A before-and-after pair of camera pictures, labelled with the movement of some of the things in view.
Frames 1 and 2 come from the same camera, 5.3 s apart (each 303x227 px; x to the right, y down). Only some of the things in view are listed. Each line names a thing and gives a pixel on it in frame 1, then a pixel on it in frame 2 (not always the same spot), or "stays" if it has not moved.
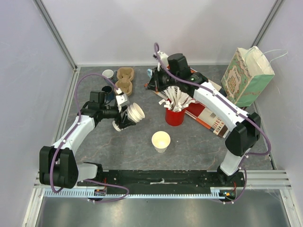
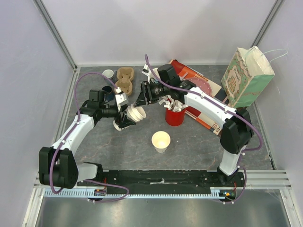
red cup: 174,118 stays
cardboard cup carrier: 125,76 stays
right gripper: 153,80 to 145,92
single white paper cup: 160,140 stays
